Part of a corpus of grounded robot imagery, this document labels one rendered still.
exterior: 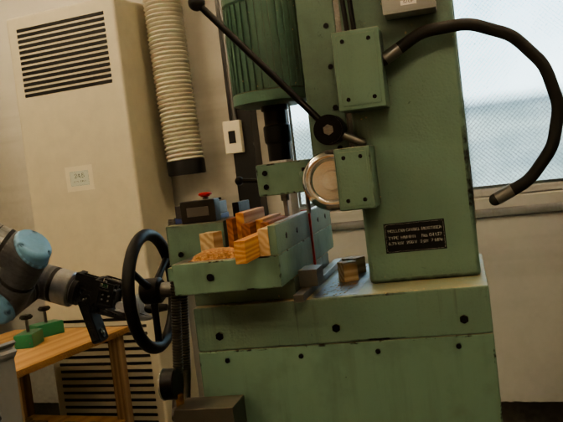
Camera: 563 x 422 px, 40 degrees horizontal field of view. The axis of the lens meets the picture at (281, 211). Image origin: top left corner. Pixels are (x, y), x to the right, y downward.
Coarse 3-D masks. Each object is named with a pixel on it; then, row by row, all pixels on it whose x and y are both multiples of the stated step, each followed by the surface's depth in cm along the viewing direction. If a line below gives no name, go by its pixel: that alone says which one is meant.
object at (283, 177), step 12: (264, 168) 169; (276, 168) 168; (288, 168) 168; (300, 168) 167; (264, 180) 169; (276, 180) 168; (288, 180) 168; (300, 180) 167; (264, 192) 169; (276, 192) 169; (288, 192) 168; (300, 192) 168
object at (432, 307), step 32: (480, 256) 179; (320, 288) 161; (352, 288) 156; (384, 288) 152; (416, 288) 147; (448, 288) 144; (480, 288) 142; (224, 320) 154; (256, 320) 152; (288, 320) 151; (320, 320) 150; (352, 320) 148; (384, 320) 147; (416, 320) 145; (448, 320) 144; (480, 320) 143
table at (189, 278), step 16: (304, 240) 166; (320, 240) 183; (272, 256) 142; (288, 256) 149; (304, 256) 164; (320, 256) 181; (176, 272) 146; (192, 272) 146; (208, 272) 145; (224, 272) 144; (240, 272) 144; (256, 272) 143; (272, 272) 142; (288, 272) 148; (176, 288) 147; (192, 288) 146; (208, 288) 145; (224, 288) 145; (240, 288) 144; (256, 288) 143
